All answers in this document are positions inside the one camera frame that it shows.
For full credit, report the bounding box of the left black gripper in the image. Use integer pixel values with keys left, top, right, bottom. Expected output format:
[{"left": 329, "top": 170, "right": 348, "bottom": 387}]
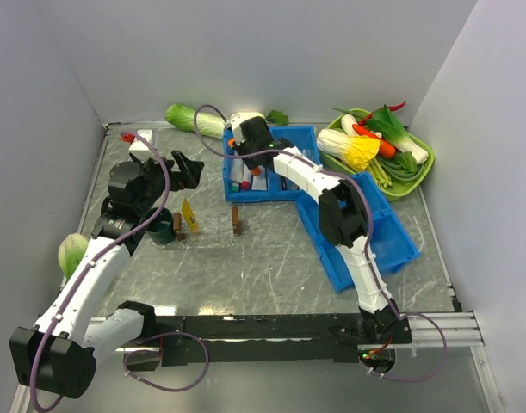
[{"left": 132, "top": 150, "right": 203, "bottom": 214}]

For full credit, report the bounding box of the orange toothpaste tube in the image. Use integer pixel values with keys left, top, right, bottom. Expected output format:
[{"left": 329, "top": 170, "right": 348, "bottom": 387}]
[{"left": 227, "top": 139, "right": 261, "bottom": 176}]

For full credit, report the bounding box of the yellow toothpaste tube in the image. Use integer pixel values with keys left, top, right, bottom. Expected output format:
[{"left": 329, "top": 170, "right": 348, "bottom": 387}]
[{"left": 181, "top": 199, "right": 200, "bottom": 233}]

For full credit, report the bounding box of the dark green mug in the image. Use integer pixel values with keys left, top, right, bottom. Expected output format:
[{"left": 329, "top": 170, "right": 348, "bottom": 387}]
[{"left": 146, "top": 208, "right": 176, "bottom": 246}]

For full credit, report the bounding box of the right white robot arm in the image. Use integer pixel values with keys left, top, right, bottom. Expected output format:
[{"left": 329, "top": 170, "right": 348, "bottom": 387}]
[{"left": 226, "top": 113, "right": 412, "bottom": 344}]

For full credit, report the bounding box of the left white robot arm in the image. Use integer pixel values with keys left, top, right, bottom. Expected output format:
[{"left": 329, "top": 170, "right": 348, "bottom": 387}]
[{"left": 9, "top": 151, "right": 204, "bottom": 398}]

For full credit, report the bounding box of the white toothpaste tube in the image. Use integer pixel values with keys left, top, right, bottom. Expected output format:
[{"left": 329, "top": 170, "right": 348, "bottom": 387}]
[{"left": 228, "top": 159, "right": 244, "bottom": 184}]

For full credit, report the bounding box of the blue toiletry double bin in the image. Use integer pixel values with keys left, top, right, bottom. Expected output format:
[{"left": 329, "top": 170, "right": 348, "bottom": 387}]
[{"left": 222, "top": 125, "right": 320, "bottom": 203}]

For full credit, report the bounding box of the green vegetable tray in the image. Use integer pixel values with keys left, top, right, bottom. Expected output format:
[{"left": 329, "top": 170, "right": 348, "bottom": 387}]
[{"left": 328, "top": 104, "right": 435, "bottom": 201}]

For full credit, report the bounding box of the white radish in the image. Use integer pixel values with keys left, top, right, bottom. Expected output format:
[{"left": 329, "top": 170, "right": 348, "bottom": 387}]
[{"left": 229, "top": 112, "right": 266, "bottom": 125}]

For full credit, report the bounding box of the long green napa cabbage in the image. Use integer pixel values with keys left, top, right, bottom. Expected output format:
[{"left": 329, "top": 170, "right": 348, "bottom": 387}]
[{"left": 164, "top": 104, "right": 225, "bottom": 139}]

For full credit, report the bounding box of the yellow white cabbage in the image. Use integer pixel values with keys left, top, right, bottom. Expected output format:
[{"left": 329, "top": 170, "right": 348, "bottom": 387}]
[{"left": 316, "top": 129, "right": 380, "bottom": 173}]

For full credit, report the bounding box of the red chili pepper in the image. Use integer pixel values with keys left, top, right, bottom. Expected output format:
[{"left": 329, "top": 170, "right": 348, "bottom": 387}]
[{"left": 358, "top": 101, "right": 406, "bottom": 126}]

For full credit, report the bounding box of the bok choy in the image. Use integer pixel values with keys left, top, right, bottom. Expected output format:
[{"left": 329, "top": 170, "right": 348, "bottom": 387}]
[{"left": 366, "top": 106, "right": 429, "bottom": 165}]

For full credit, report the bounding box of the orange carrot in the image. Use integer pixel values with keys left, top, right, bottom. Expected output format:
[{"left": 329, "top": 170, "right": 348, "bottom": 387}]
[{"left": 378, "top": 139, "right": 396, "bottom": 159}]

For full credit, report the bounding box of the small green cabbage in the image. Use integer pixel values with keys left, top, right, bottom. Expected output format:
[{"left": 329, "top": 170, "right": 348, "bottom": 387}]
[{"left": 58, "top": 232, "right": 89, "bottom": 280}]

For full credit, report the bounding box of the green beans bundle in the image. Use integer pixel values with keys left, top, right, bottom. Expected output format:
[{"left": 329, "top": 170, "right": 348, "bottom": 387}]
[{"left": 368, "top": 157, "right": 422, "bottom": 188}]

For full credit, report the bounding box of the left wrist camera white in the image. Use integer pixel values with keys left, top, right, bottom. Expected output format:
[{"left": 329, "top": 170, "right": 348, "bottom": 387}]
[{"left": 121, "top": 129, "right": 154, "bottom": 157}]

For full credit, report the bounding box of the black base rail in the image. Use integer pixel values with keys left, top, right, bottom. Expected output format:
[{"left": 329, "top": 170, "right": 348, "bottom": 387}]
[{"left": 102, "top": 312, "right": 414, "bottom": 367}]

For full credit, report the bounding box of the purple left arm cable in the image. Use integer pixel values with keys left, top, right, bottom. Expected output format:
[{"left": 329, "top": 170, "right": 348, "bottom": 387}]
[{"left": 28, "top": 131, "right": 171, "bottom": 412}]

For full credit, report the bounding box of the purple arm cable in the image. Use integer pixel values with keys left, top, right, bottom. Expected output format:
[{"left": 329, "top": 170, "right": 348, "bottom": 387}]
[
  {"left": 193, "top": 104, "right": 449, "bottom": 383},
  {"left": 28, "top": 131, "right": 171, "bottom": 412}
]

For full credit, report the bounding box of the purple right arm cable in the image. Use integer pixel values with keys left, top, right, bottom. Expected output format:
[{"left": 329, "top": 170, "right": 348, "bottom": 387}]
[{"left": 193, "top": 104, "right": 449, "bottom": 383}]

